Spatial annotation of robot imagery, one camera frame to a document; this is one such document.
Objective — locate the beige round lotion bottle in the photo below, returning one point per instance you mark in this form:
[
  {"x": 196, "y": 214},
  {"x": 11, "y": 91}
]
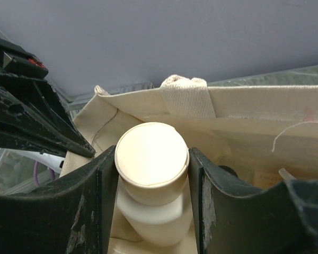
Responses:
[{"x": 152, "y": 160}]

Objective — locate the cream canvas tote bag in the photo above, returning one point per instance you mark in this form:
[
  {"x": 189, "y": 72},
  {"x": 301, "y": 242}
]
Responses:
[{"x": 263, "y": 134}]

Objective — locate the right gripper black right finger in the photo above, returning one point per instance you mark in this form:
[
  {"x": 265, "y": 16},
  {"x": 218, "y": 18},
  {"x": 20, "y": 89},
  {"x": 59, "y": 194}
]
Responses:
[{"x": 232, "y": 216}]

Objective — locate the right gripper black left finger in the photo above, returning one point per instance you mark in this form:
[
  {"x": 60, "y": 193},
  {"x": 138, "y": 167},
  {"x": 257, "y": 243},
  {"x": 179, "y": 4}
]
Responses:
[{"x": 72, "y": 214}]

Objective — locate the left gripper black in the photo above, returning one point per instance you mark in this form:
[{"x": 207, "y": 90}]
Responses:
[{"x": 32, "y": 117}]

